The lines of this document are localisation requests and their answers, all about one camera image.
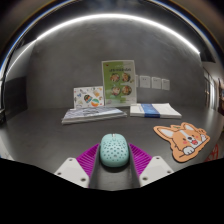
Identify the red metal chair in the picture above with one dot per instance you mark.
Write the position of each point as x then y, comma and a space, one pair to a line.
213, 153

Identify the orange corgi-shaped mouse pad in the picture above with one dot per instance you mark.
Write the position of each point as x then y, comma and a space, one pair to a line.
183, 140

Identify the green menu sign stand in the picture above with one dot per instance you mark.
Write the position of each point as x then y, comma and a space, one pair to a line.
119, 83

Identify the grey magazine stack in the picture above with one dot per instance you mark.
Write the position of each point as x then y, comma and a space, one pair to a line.
93, 115

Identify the white ceiling light strip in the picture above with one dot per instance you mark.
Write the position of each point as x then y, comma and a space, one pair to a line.
110, 15

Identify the white and blue book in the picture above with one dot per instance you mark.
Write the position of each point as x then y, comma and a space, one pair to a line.
155, 110

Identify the white colourful picture card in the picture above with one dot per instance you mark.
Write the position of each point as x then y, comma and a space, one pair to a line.
88, 97

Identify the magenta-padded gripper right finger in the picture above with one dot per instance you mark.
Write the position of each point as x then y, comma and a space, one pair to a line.
143, 161

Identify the mint green computer mouse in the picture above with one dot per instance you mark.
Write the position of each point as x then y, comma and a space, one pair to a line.
114, 150

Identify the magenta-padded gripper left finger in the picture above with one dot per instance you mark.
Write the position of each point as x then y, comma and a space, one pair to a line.
85, 163

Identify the dark-framed glass door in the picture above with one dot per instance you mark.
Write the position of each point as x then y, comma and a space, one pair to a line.
209, 90

